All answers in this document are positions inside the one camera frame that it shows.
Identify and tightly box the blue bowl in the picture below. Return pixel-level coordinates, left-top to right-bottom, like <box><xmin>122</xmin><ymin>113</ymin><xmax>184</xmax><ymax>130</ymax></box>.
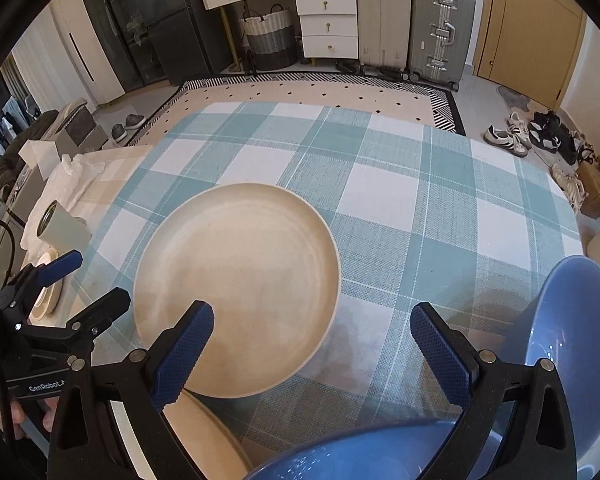
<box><xmin>500</xmin><ymin>255</ymin><xmax>600</xmax><ymax>479</ymax></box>
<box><xmin>247</xmin><ymin>419</ymin><xmax>502</xmax><ymax>479</ymax></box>

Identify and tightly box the large beige plate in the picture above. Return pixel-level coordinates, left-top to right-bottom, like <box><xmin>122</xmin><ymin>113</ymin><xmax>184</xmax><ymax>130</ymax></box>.
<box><xmin>133</xmin><ymin>183</ymin><xmax>341</xmax><ymax>399</ymax></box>

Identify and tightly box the person left hand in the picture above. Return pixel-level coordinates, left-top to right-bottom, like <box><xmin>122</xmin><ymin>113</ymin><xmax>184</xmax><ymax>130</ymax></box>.
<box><xmin>0</xmin><ymin>396</ymin><xmax>59</xmax><ymax>440</ymax></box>

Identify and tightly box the white plate stack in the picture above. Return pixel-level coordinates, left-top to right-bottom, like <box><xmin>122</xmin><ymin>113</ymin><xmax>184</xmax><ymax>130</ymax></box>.
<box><xmin>29</xmin><ymin>247</ymin><xmax>64</xmax><ymax>323</ymax></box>

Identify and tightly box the pale green cup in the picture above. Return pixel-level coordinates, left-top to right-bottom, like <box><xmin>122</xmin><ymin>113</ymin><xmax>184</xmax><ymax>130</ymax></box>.
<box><xmin>36</xmin><ymin>200</ymin><xmax>92</xmax><ymax>256</ymax></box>

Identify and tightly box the beige plaid cloth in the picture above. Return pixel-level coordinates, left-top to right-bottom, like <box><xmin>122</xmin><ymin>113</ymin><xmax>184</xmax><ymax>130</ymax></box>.
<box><xmin>20</xmin><ymin>145</ymin><xmax>151</xmax><ymax>263</ymax></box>

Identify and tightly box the small beige plate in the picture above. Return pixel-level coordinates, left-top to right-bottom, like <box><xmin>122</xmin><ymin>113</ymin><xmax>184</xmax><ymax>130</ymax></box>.
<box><xmin>110</xmin><ymin>389</ymin><xmax>254</xmax><ymax>480</ymax></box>

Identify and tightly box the teal plaid tablecloth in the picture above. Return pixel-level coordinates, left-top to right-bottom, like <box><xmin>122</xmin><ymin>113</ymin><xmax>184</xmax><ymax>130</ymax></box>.
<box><xmin>58</xmin><ymin>102</ymin><xmax>582</xmax><ymax>463</ymax></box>

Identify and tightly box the grey white sneaker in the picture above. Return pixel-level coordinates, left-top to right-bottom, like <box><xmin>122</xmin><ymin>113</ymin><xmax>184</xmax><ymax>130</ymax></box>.
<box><xmin>482</xmin><ymin>126</ymin><xmax>528</xmax><ymax>158</ymax></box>

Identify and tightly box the black refrigerator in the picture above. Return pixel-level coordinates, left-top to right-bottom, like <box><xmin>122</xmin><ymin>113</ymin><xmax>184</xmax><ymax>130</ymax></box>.
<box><xmin>83</xmin><ymin>0</ymin><xmax>230</xmax><ymax>91</ymax></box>

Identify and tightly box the woven laundry basket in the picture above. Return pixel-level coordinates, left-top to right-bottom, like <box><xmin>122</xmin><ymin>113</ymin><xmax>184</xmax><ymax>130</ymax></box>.
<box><xmin>242</xmin><ymin>3</ymin><xmax>298</xmax><ymax>72</ymax></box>

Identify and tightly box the wooden door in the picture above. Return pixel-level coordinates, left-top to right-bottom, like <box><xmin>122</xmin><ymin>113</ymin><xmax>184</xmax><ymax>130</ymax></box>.
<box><xmin>474</xmin><ymin>0</ymin><xmax>586</xmax><ymax>110</ymax></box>

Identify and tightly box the white drawer desk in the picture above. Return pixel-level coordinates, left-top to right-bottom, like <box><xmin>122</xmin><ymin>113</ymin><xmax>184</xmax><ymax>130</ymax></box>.
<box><xmin>200</xmin><ymin>0</ymin><xmax>360</xmax><ymax>72</ymax></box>

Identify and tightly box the silver aluminium suitcase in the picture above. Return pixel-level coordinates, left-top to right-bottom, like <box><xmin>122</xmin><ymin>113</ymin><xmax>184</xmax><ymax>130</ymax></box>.
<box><xmin>407</xmin><ymin>0</ymin><xmax>476</xmax><ymax>91</ymax></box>

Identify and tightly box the beige suitcase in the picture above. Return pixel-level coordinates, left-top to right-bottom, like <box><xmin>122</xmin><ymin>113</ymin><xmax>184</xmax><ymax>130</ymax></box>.
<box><xmin>356</xmin><ymin>0</ymin><xmax>412</xmax><ymax>72</ymax></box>

